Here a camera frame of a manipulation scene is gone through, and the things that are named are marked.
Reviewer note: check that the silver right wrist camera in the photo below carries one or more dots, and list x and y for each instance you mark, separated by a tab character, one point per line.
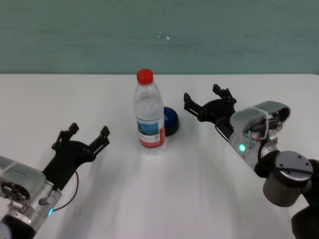
259	114

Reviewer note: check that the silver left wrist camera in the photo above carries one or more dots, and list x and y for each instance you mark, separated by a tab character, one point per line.
20	176

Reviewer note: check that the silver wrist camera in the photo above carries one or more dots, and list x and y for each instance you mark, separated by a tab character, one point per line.
259	114
20	176

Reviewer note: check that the blue push button black base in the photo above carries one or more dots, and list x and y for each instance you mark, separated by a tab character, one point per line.
172	122

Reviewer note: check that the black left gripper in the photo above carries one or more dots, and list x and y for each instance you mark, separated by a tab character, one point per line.
67	159

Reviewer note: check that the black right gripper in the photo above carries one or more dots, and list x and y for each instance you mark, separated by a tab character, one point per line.
215	110

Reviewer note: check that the clear water bottle red cap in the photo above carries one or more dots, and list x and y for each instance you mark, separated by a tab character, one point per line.
149	114

